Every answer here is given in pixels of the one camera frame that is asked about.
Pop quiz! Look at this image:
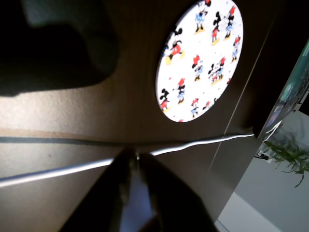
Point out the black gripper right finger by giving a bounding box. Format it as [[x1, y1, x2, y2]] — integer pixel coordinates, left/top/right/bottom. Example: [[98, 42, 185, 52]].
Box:
[[139, 153, 219, 232]]

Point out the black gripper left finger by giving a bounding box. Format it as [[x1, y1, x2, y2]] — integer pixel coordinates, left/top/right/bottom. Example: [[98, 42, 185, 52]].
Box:
[[60, 147, 136, 232]]

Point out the green leafy houseplant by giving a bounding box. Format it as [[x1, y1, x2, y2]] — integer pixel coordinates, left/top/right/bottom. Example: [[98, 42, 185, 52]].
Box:
[[263, 137, 309, 189]]

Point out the round cartoon mouse print coaster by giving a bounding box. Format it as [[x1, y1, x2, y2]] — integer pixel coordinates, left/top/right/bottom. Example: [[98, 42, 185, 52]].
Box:
[[155, 0, 244, 123]]

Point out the flat screen television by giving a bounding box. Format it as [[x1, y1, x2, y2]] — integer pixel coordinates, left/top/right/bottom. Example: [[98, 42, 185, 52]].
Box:
[[253, 36, 309, 141]]

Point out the white power cable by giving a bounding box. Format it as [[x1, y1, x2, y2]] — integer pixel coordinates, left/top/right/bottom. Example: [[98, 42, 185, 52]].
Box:
[[0, 133, 256, 189]]

